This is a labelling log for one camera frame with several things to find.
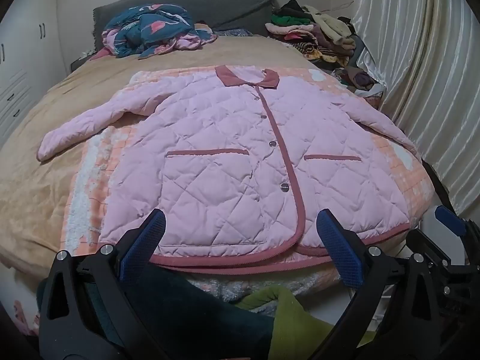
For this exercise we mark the blue flamingo print quilt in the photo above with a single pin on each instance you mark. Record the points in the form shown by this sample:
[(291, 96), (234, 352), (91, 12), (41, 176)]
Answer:
[(150, 26)]

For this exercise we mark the person's dark trouser leg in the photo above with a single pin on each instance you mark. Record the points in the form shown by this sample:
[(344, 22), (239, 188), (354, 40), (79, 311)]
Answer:
[(195, 318)]

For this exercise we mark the pile of folded clothes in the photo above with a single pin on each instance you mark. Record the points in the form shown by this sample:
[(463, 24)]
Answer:
[(318, 33)]

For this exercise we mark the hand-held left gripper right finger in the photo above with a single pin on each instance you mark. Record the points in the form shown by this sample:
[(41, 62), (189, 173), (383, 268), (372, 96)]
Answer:
[(337, 247)]

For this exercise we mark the white satin curtain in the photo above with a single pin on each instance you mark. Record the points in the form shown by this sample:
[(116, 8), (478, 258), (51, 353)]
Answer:
[(412, 63)]

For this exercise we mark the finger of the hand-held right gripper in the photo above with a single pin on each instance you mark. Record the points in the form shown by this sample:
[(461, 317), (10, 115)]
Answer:
[(450, 219), (427, 243)]

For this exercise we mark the pink quilted jacket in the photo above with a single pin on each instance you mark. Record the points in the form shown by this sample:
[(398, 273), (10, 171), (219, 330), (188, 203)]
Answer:
[(210, 138)]

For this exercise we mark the orange checked bear blanket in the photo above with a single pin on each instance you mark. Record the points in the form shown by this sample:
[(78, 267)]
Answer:
[(397, 172)]

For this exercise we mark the bag of clothes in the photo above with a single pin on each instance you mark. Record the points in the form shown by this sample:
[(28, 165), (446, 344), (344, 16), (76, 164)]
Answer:
[(360, 80)]

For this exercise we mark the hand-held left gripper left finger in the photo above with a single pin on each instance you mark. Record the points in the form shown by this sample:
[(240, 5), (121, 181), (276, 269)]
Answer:
[(144, 240)]

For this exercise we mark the green garment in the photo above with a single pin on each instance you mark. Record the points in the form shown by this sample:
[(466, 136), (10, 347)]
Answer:
[(296, 326)]

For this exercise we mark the grey headboard cushion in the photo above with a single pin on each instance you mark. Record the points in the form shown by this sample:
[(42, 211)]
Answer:
[(225, 7)]

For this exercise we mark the white wardrobe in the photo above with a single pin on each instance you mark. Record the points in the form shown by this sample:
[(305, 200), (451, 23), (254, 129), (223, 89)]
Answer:
[(22, 63)]

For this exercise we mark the bed with beige sheet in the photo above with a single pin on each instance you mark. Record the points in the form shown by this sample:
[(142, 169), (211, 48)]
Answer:
[(33, 180)]

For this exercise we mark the blue patterned pillow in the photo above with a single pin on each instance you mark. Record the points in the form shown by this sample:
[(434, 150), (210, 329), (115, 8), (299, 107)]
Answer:
[(236, 32)]

